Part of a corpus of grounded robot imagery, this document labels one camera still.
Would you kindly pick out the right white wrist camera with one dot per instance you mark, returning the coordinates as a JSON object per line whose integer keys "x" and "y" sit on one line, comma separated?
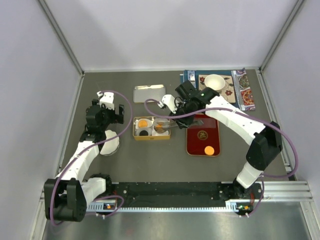
{"x": 168, "y": 101}

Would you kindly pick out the aluminium frame post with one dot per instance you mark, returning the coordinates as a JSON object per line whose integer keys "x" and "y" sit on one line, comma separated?
{"x": 60, "y": 35}
{"x": 298, "y": 5}

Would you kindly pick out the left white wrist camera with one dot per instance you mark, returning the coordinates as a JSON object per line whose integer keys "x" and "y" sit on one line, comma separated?
{"x": 106, "y": 100}

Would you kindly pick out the white scalloped dish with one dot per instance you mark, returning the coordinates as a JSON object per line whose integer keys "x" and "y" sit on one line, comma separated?
{"x": 110, "y": 147}

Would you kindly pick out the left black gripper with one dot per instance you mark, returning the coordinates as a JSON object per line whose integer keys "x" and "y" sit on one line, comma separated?
{"x": 116, "y": 118}

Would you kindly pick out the floral square plate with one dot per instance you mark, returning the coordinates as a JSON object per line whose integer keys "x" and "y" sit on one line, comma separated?
{"x": 228, "y": 92}

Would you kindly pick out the white bowl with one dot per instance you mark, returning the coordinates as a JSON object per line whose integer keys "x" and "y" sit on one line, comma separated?
{"x": 215, "y": 82}

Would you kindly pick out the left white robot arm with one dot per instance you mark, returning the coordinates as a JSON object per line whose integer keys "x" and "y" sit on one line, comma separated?
{"x": 67, "y": 196}

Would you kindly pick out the blue cloth napkin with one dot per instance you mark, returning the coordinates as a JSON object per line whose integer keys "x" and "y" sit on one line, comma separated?
{"x": 185, "y": 77}

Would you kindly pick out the silver fork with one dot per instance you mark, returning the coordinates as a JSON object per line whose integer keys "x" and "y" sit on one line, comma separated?
{"x": 192, "y": 78}

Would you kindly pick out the red lacquer tray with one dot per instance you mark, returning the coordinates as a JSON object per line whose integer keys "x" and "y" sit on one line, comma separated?
{"x": 198, "y": 137}

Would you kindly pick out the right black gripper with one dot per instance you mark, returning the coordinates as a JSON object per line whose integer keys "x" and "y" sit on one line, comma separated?
{"x": 185, "y": 121}

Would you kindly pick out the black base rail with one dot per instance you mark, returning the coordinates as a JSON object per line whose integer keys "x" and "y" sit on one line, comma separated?
{"x": 174, "y": 194}

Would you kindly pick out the right aluminium frame post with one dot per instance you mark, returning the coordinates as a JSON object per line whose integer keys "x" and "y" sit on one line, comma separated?
{"x": 298, "y": 5}

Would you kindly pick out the white paper cup front-left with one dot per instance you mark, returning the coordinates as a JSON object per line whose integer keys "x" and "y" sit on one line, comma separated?
{"x": 149, "y": 129}

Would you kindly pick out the gold cookie tin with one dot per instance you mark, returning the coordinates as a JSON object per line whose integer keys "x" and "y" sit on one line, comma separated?
{"x": 148, "y": 138}

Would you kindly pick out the white paper cup front-right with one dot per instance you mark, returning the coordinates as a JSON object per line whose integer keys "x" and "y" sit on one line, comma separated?
{"x": 165, "y": 133}

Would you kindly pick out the black cookie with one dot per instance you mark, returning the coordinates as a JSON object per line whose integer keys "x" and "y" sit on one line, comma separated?
{"x": 143, "y": 133}

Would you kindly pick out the patterned colourful cloth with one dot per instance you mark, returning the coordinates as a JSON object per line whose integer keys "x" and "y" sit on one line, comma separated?
{"x": 243, "y": 91}

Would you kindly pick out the left aluminium frame post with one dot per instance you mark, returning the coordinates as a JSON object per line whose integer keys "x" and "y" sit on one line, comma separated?
{"x": 60, "y": 35}

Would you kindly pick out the silver tin lid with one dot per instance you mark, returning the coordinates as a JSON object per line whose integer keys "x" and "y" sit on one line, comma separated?
{"x": 143, "y": 92}

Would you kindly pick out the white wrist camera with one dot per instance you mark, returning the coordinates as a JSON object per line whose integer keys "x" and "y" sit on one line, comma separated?
{"x": 168, "y": 101}
{"x": 106, "y": 100}

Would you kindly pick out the white paper cup back-right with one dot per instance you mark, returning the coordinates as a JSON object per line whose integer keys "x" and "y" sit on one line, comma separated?
{"x": 160, "y": 122}

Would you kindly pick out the white paper cup back-left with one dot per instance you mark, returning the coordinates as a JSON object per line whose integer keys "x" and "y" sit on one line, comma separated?
{"x": 150, "y": 123}

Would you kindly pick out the metal tongs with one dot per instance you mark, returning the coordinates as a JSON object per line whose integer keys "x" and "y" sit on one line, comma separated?
{"x": 172, "y": 125}

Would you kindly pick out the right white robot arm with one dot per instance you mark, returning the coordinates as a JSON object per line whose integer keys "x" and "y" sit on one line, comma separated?
{"x": 263, "y": 139}

